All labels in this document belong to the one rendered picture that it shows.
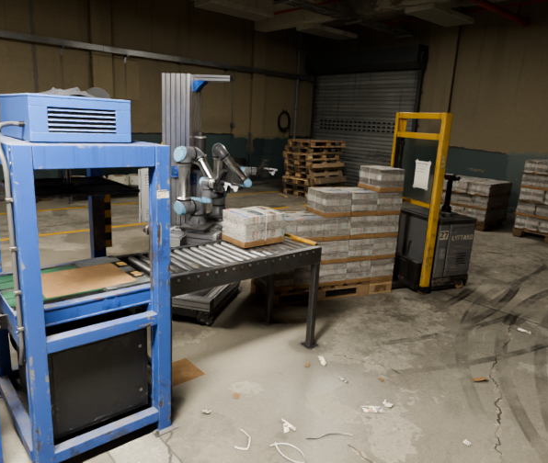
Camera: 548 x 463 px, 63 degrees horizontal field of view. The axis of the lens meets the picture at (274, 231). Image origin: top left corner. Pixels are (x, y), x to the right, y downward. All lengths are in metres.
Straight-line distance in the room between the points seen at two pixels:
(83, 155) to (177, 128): 1.92
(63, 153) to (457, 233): 4.03
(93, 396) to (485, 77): 9.59
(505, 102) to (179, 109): 7.73
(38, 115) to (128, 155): 0.40
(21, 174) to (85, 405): 1.20
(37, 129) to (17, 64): 7.58
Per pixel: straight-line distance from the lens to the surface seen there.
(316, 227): 4.25
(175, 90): 3.94
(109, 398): 2.63
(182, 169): 3.61
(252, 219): 3.17
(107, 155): 2.13
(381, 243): 4.69
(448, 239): 5.08
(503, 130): 10.41
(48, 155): 2.06
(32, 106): 2.22
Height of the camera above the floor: 1.69
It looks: 14 degrees down
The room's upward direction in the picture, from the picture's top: 3 degrees clockwise
